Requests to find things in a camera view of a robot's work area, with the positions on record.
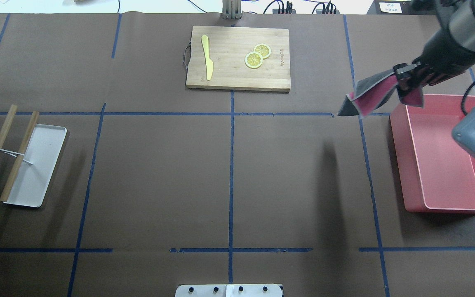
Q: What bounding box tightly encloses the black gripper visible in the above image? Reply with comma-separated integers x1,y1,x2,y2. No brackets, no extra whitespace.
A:
393,29,475,92

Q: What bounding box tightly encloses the grey and pink cloth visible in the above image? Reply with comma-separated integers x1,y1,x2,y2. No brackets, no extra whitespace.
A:
337,70,424,117

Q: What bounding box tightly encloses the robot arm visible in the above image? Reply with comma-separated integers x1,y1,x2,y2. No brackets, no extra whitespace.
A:
393,0,475,158

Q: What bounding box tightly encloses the pink plastic bin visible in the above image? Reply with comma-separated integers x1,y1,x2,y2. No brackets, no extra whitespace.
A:
390,94,475,214

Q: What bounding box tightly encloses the lemon slice back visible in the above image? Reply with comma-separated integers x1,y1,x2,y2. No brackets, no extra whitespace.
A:
253,43,272,59

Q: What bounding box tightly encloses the lemon slice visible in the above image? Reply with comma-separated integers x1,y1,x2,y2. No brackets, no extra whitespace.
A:
253,43,272,59
244,51,264,69

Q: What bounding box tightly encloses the lemon slice front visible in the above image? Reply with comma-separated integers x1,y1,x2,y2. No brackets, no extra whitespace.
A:
244,51,264,69

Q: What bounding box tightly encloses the bamboo cutting board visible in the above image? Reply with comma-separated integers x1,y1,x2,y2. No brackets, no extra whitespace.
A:
186,25,292,93

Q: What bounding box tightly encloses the yellow plastic knife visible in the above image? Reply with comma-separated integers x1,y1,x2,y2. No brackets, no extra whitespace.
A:
200,35,214,81

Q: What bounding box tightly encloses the right wooden rack rod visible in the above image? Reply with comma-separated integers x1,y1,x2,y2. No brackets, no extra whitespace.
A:
0,111,40,202

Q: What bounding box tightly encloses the white metal tray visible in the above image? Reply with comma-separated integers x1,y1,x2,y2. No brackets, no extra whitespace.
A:
4,124,67,207

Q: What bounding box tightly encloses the aluminium frame post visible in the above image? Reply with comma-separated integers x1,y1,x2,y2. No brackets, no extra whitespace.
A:
221,0,243,19

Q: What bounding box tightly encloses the white mounting base plate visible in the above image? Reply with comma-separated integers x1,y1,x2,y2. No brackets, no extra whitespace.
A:
175,283,284,297

